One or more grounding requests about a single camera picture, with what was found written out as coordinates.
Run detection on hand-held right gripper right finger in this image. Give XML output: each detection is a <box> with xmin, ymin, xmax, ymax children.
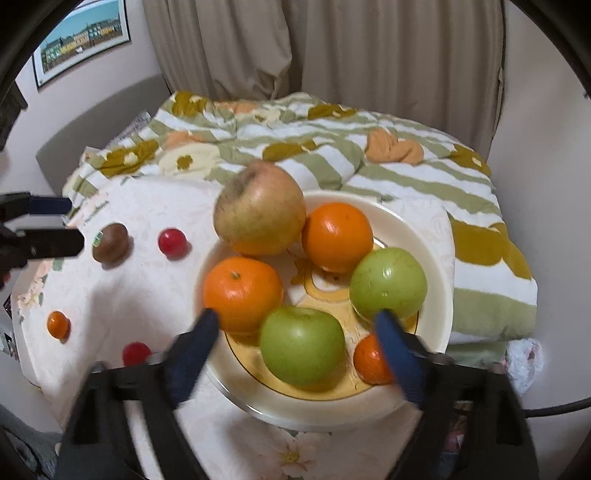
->
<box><xmin>373</xmin><ymin>309</ymin><xmax>541</xmax><ymax>480</ymax></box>

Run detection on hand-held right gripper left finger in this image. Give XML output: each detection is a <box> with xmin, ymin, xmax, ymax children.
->
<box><xmin>55</xmin><ymin>308</ymin><xmax>220</xmax><ymax>480</ymax></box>

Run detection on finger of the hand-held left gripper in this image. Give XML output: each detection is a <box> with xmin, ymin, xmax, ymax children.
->
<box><xmin>0</xmin><ymin>194</ymin><xmax>72</xmax><ymax>222</ymax></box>
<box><xmin>14</xmin><ymin>228</ymin><xmax>85</xmax><ymax>268</ymax></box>

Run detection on small orange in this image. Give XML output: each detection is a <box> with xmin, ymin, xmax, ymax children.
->
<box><xmin>353</xmin><ymin>333</ymin><xmax>395</xmax><ymax>385</ymax></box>
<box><xmin>47</xmin><ymin>311</ymin><xmax>71</xmax><ymax>339</ymax></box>

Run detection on brown kiwi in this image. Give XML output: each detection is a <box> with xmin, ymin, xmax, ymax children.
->
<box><xmin>91</xmin><ymin>222</ymin><xmax>130</xmax><ymax>265</ymax></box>

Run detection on green apple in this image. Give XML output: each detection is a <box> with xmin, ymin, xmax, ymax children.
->
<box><xmin>259</xmin><ymin>306</ymin><xmax>346</xmax><ymax>388</ymax></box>
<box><xmin>349</xmin><ymin>248</ymin><xmax>428</xmax><ymax>322</ymax></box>

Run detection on large orange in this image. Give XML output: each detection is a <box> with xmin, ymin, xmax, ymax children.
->
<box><xmin>203</xmin><ymin>257</ymin><xmax>284</xmax><ymax>334</ymax></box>
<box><xmin>301</xmin><ymin>202</ymin><xmax>374</xmax><ymax>273</ymax></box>

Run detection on cream yellow bowl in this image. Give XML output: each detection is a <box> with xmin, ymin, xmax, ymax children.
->
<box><xmin>196</xmin><ymin>189</ymin><xmax>455</xmax><ymax>432</ymax></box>

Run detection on large yellow-red apple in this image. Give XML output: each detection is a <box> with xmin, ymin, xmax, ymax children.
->
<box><xmin>213</xmin><ymin>161</ymin><xmax>307</xmax><ymax>257</ymax></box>

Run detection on red cherry tomato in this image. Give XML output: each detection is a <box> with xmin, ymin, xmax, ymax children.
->
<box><xmin>158</xmin><ymin>228</ymin><xmax>188</xmax><ymax>258</ymax></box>
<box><xmin>122</xmin><ymin>342</ymin><xmax>152</xmax><ymax>367</ymax></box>

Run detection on white floral cloth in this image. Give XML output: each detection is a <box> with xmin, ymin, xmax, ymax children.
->
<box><xmin>18</xmin><ymin>178</ymin><xmax>458</xmax><ymax>480</ymax></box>

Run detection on grey bed headboard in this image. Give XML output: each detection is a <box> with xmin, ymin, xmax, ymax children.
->
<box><xmin>36</xmin><ymin>76</ymin><xmax>169</xmax><ymax>185</ymax></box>

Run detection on grey patterned pillow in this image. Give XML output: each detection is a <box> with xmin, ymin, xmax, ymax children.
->
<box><xmin>104</xmin><ymin>111</ymin><xmax>153</xmax><ymax>151</ymax></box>

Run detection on white plastic bag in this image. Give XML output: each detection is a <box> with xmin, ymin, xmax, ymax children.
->
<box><xmin>503</xmin><ymin>338</ymin><xmax>546</xmax><ymax>395</ymax></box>

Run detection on green striped floral blanket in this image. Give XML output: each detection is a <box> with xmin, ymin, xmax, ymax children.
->
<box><xmin>62</xmin><ymin>91</ymin><xmax>539</xmax><ymax>356</ymax></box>

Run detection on beige curtain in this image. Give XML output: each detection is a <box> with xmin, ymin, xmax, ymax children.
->
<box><xmin>143</xmin><ymin>0</ymin><xmax>506</xmax><ymax>153</ymax></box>

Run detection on framed wall poster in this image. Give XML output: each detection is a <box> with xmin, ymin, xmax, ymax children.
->
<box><xmin>31</xmin><ymin>0</ymin><xmax>132</xmax><ymax>90</ymax></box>

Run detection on black cable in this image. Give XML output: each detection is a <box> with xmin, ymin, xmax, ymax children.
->
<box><xmin>526</xmin><ymin>399</ymin><xmax>591</xmax><ymax>418</ymax></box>

